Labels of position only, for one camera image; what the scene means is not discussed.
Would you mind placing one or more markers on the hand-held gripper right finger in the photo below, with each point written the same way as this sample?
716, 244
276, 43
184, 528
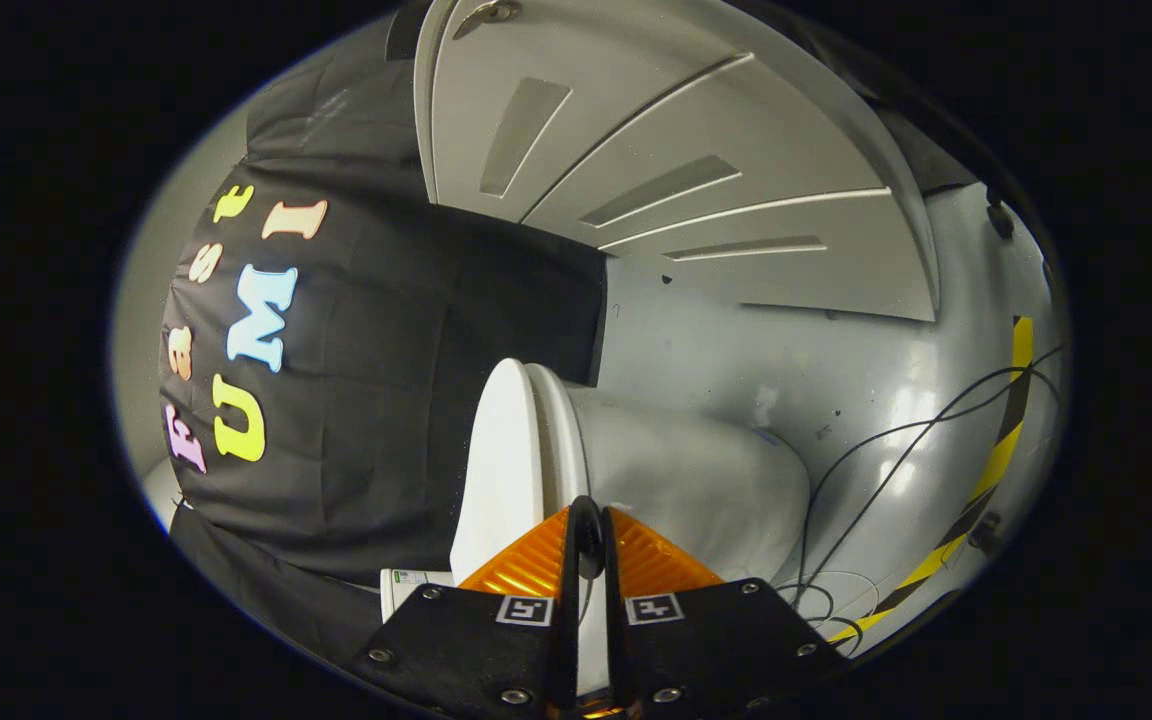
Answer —
618, 650

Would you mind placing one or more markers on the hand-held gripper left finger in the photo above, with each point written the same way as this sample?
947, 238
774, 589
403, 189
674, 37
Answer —
568, 640

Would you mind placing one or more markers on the white toilet lid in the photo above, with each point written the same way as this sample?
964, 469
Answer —
501, 470

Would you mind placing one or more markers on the black backdrop cloth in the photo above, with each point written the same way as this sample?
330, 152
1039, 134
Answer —
386, 400

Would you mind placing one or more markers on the yellow black floor tape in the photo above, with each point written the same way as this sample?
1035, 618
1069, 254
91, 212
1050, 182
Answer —
996, 450

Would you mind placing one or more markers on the white drawer cabinet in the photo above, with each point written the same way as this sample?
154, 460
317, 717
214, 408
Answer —
696, 130

